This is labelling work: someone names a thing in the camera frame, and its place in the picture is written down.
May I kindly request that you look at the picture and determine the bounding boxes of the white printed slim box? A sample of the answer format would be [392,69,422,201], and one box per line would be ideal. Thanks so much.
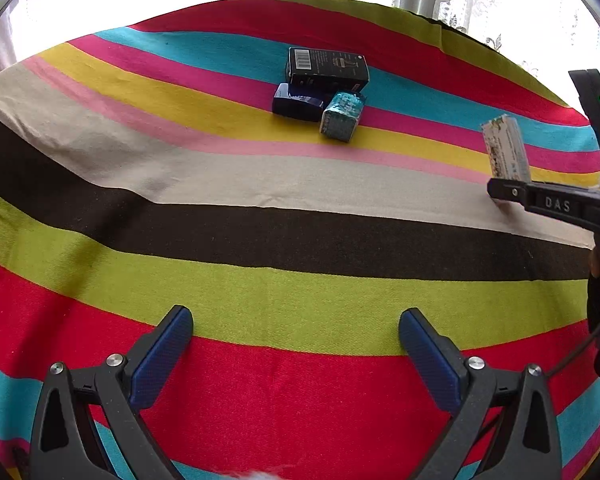
[481,115,532,203]

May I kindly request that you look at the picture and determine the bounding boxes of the black box with barcode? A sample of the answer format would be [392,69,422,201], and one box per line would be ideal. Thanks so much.
[286,47,370,94]

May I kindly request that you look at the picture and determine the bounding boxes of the person's right hand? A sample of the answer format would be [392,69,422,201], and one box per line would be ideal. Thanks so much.
[590,247,600,278]

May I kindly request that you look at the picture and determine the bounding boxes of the teal tissue pack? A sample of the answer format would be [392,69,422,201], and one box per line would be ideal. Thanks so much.
[320,92,366,143]

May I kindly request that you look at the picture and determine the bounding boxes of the colourful striped blanket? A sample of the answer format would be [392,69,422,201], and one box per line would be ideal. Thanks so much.
[0,0,600,479]

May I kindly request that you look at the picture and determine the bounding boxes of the dark blue small box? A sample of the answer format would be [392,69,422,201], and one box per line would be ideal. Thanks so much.
[271,82,335,122]

